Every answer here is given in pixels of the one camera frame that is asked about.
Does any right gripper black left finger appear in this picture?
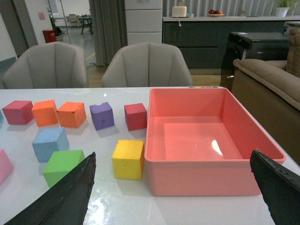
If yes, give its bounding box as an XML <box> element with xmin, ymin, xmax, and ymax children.
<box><xmin>6</xmin><ymin>152</ymin><xmax>96</xmax><ymax>225</ymax></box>

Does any left grey chair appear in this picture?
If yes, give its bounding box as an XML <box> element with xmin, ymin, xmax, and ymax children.
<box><xmin>3</xmin><ymin>42</ymin><xmax>88</xmax><ymax>89</ymax></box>

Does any left orange foam cube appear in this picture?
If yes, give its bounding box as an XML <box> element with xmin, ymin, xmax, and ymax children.
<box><xmin>32</xmin><ymin>99</ymin><xmax>58</xmax><ymax>127</ymax></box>

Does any notched purple foam cube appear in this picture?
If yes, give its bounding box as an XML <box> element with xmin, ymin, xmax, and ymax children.
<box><xmin>90</xmin><ymin>102</ymin><xmax>115</xmax><ymax>131</ymax></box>

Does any orange foam cube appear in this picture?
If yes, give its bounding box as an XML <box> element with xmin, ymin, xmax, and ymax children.
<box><xmin>57</xmin><ymin>102</ymin><xmax>87</xmax><ymax>128</ymax></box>
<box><xmin>32</xmin><ymin>99</ymin><xmax>58</xmax><ymax>127</ymax></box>

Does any black appliance box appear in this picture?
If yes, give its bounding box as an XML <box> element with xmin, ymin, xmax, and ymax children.
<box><xmin>220</xmin><ymin>32</ymin><xmax>289</xmax><ymax>90</ymax></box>

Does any red trash bin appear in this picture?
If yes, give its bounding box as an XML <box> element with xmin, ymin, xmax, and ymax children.
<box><xmin>43</xmin><ymin>30</ymin><xmax>57</xmax><ymax>43</ymax></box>

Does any red foam cube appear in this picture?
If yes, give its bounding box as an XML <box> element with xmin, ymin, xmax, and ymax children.
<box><xmin>2</xmin><ymin>100</ymin><xmax>34</xmax><ymax>125</ymax></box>
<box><xmin>124</xmin><ymin>103</ymin><xmax>147</xmax><ymax>131</ymax></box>

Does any right red foam cube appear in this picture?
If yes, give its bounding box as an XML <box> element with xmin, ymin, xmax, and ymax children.
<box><xmin>124</xmin><ymin>103</ymin><xmax>147</xmax><ymax>131</ymax></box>

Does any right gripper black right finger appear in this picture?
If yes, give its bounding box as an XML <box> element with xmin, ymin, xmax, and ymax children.
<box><xmin>250</xmin><ymin>150</ymin><xmax>300</xmax><ymax>225</ymax></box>

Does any dark grey counter cabinet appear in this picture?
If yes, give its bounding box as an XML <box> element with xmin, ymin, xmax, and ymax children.
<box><xmin>162</xmin><ymin>16</ymin><xmax>300</xmax><ymax>70</ymax></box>

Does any pink plastic bin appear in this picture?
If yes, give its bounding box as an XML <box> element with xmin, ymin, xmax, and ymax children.
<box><xmin>145</xmin><ymin>88</ymin><xmax>286</xmax><ymax>196</ymax></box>

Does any white toaster appliance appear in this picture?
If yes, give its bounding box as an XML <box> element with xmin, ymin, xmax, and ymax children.
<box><xmin>172</xmin><ymin>6</ymin><xmax>187</xmax><ymax>18</ymax></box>

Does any white drawer cabinet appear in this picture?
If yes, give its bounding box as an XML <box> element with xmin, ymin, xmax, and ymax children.
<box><xmin>125</xmin><ymin>0</ymin><xmax>163</xmax><ymax>45</ymax></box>

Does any right orange foam cube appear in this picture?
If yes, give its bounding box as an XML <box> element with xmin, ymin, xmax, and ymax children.
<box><xmin>57</xmin><ymin>102</ymin><xmax>87</xmax><ymax>128</ymax></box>

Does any grey curtain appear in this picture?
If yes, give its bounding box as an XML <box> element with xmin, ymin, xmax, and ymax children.
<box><xmin>89</xmin><ymin>0</ymin><xmax>128</xmax><ymax>66</ymax></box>

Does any fruit bowl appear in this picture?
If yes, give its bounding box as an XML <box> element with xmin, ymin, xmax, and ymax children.
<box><xmin>208</xmin><ymin>9</ymin><xmax>225</xmax><ymax>17</ymax></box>

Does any potted plant white pot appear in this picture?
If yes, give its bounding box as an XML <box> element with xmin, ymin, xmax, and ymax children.
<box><xmin>271</xmin><ymin>0</ymin><xmax>300</xmax><ymax>17</ymax></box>

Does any left red foam cube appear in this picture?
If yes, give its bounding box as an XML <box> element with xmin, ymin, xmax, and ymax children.
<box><xmin>2</xmin><ymin>100</ymin><xmax>34</xmax><ymax>125</ymax></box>

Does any green foam cube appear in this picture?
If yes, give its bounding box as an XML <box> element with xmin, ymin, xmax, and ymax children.
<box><xmin>43</xmin><ymin>150</ymin><xmax>85</xmax><ymax>188</ymax></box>

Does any right grey chair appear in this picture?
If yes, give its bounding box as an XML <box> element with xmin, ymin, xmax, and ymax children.
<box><xmin>101</xmin><ymin>42</ymin><xmax>193</xmax><ymax>88</ymax></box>

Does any blue foam cube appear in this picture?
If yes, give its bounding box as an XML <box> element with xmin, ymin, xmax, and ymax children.
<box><xmin>32</xmin><ymin>127</ymin><xmax>69</xmax><ymax>163</ymax></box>

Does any beige sofa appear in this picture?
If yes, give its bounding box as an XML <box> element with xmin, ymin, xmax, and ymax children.
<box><xmin>231</xmin><ymin>28</ymin><xmax>300</xmax><ymax>164</ymax></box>

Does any grey chair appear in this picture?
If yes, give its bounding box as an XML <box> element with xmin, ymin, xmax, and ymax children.
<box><xmin>3</xmin><ymin>42</ymin><xmax>88</xmax><ymax>89</ymax></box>
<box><xmin>101</xmin><ymin>42</ymin><xmax>193</xmax><ymax>88</ymax></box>

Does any yellow foam cube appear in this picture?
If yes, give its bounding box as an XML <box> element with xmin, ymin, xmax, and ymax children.
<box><xmin>112</xmin><ymin>140</ymin><xmax>145</xmax><ymax>180</ymax></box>

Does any pink foam cube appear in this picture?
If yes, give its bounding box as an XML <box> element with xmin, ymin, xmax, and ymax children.
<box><xmin>0</xmin><ymin>149</ymin><xmax>14</xmax><ymax>184</ymax></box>

